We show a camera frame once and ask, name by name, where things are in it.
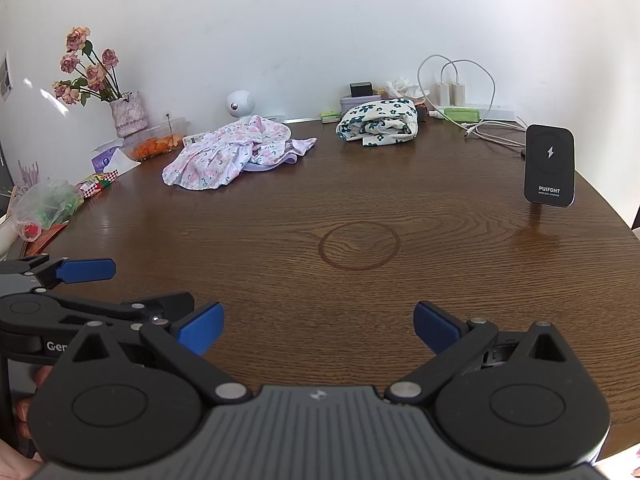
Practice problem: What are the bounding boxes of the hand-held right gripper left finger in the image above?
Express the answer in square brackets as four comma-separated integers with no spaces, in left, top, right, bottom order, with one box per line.
[59,301,252,406]

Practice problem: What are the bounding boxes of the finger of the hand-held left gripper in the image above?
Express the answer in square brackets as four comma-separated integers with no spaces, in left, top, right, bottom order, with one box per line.
[47,290,196,342]
[0,255,117,295]

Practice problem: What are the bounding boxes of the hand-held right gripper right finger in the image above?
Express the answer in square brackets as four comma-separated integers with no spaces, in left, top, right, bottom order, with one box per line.
[385,301,583,406]

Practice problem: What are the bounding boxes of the pink floral dress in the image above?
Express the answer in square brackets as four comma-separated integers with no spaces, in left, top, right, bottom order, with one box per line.
[161,115,293,192]

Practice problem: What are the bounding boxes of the person's left hand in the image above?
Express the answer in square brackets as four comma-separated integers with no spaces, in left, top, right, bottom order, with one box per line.
[14,365,55,461]

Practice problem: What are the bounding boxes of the clear plastic bag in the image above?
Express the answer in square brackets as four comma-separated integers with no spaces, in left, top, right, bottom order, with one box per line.
[11,177,85,241]

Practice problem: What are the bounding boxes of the red checkered packet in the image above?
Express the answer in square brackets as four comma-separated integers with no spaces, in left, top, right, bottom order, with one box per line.
[77,170,121,200]

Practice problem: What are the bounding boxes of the pink dried grass sprigs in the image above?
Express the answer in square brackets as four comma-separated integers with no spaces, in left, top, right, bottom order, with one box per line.
[17,159,41,188]

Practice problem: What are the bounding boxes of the purple tissue pack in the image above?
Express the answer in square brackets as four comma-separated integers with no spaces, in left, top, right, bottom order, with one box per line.
[91,142,143,176]

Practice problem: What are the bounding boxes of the clear container of orange snacks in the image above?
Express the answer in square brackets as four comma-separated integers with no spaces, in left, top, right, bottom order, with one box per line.
[122,116,193,162]

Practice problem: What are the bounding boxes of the pink textured vase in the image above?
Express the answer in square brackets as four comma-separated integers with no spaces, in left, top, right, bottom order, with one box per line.
[110,91,147,138]

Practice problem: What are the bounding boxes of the dried pink roses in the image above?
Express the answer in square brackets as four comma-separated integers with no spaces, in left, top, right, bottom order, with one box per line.
[52,26,123,107]

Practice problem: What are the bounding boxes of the pastel towel with purple trim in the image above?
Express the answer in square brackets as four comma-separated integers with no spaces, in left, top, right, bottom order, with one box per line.
[240,136,318,173]

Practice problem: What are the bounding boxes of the white blue-floral folded cloth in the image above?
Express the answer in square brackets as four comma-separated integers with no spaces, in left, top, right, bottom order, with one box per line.
[335,99,420,149]

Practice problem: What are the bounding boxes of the grey tin with black box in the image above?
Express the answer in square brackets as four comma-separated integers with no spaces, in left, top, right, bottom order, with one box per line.
[340,94,383,113]

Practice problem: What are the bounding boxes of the crumpled white tissue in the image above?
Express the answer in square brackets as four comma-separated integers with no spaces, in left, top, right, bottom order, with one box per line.
[384,77,423,101]

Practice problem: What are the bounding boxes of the black wireless charger pad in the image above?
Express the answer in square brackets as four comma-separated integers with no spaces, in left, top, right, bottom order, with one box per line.
[523,124,577,209]

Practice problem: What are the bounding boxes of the white round camera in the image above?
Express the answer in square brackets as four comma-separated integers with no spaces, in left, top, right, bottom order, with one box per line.
[226,90,256,120]

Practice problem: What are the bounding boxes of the white charging cable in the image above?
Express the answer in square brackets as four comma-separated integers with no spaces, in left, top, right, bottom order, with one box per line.
[452,59,526,150]
[416,54,453,111]

